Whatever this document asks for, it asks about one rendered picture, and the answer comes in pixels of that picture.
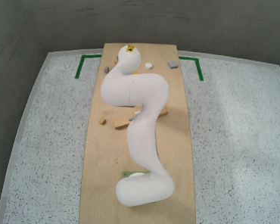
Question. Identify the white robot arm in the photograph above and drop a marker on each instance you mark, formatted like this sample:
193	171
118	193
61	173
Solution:
152	91

